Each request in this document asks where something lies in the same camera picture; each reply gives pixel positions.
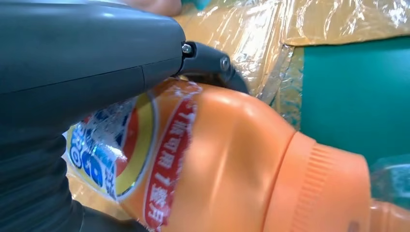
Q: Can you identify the orange detergent bottle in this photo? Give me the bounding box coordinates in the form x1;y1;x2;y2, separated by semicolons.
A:
62;78;410;232

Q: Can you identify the yellow taped cardboard sheet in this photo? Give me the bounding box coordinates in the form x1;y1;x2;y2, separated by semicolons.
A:
64;0;410;221

